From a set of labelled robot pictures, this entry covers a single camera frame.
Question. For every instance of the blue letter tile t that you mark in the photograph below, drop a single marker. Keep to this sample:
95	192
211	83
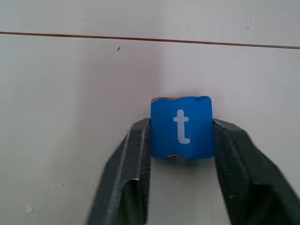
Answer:
164	131

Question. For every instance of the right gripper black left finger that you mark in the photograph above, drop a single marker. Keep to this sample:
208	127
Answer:
126	187

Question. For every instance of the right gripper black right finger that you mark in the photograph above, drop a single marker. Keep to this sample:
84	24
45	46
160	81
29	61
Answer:
246	187

